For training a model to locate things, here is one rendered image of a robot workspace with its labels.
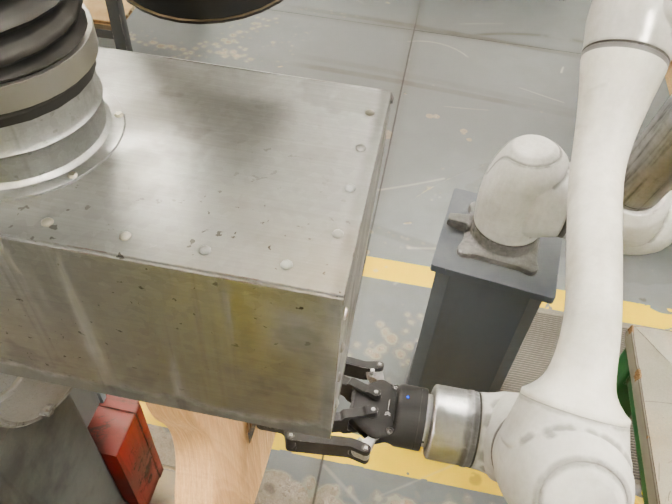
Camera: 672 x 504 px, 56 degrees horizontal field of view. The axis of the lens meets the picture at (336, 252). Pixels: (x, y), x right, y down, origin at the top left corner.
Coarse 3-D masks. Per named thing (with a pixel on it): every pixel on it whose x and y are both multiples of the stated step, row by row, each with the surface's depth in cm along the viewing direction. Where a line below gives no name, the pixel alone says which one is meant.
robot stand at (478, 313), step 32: (448, 256) 144; (544, 256) 145; (448, 288) 147; (480, 288) 144; (512, 288) 139; (544, 288) 139; (448, 320) 155; (480, 320) 151; (512, 320) 148; (416, 352) 174; (448, 352) 164; (480, 352) 160; (512, 352) 159; (416, 384) 181; (448, 384) 175; (480, 384) 170
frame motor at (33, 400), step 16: (0, 384) 54; (16, 384) 55; (32, 384) 58; (48, 384) 61; (0, 400) 55; (16, 400) 57; (32, 400) 59; (48, 400) 62; (0, 416) 56; (16, 416) 58; (32, 416) 61; (48, 416) 63
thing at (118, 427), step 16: (112, 400) 124; (128, 400) 125; (96, 416) 122; (112, 416) 122; (128, 416) 122; (144, 416) 127; (96, 432) 120; (112, 432) 120; (128, 432) 121; (144, 432) 129; (112, 448) 118; (128, 448) 122; (144, 448) 131; (112, 464) 120; (128, 464) 124; (144, 464) 133; (160, 464) 143; (128, 480) 125; (144, 480) 135; (128, 496) 132; (144, 496) 137
